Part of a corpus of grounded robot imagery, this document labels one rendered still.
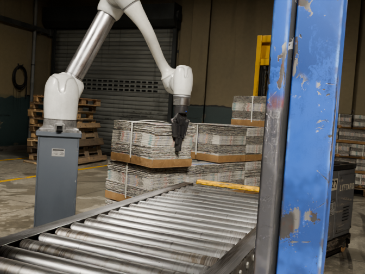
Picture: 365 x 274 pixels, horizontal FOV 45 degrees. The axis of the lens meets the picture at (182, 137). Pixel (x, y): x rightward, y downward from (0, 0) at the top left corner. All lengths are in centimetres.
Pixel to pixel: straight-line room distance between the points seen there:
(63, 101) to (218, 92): 766
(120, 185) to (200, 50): 746
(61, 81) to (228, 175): 126
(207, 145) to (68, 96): 104
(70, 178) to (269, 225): 167
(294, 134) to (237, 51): 910
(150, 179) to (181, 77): 56
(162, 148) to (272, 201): 179
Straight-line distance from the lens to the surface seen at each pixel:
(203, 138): 282
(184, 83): 229
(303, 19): 55
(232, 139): 285
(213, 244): 117
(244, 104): 338
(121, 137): 249
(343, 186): 402
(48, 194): 217
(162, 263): 102
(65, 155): 214
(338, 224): 406
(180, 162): 240
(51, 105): 215
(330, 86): 54
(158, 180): 239
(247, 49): 957
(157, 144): 229
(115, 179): 258
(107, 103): 1076
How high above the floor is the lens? 112
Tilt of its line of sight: 3 degrees down
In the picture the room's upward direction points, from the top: 4 degrees clockwise
